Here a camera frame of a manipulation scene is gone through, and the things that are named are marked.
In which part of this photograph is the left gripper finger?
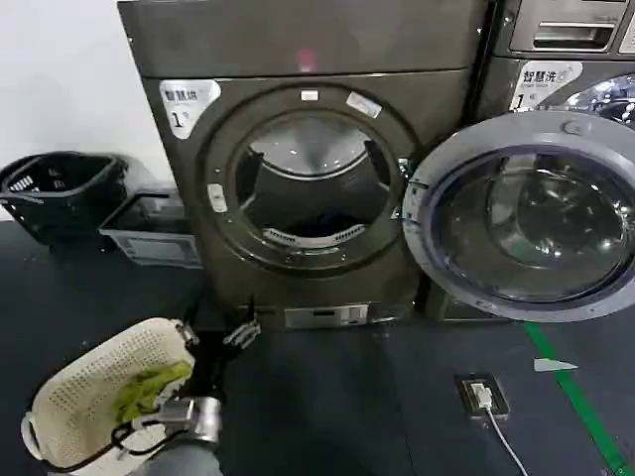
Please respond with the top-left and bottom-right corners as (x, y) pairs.
(221, 295), (263, 349)
(171, 318), (200, 348)

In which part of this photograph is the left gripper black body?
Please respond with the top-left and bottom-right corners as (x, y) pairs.
(187, 330), (230, 401)

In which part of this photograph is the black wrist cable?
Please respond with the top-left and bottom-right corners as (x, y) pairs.
(109, 414), (173, 450)

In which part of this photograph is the green floor tape strip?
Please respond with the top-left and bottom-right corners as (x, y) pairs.
(523, 321), (629, 476)

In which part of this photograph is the grey washer with chrome door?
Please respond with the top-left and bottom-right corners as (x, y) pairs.
(473, 0), (635, 323)

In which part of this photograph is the metal floor socket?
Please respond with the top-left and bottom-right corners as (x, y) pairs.
(454, 372), (511, 420)

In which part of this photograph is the black plastic laundry basket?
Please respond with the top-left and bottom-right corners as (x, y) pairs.
(0, 151), (134, 250)

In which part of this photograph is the grey dryer with open drum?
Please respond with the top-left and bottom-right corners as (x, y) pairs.
(117, 0), (497, 331)

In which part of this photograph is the white arrow floor sticker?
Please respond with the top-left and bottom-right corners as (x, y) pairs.
(533, 357), (579, 373)

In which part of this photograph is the white plug with cable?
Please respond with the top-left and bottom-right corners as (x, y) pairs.
(469, 380), (528, 476)

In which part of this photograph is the cream perforated laundry basket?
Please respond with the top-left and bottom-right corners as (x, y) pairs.
(20, 316), (199, 473)

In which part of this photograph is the round glass dryer door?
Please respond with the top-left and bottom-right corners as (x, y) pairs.
(402, 109), (635, 324)

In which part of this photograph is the grey pulled-out filter drawer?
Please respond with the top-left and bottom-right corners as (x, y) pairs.
(97, 189), (205, 270)

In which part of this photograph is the yellow-green cloth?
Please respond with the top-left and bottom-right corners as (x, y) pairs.
(110, 360), (194, 423)

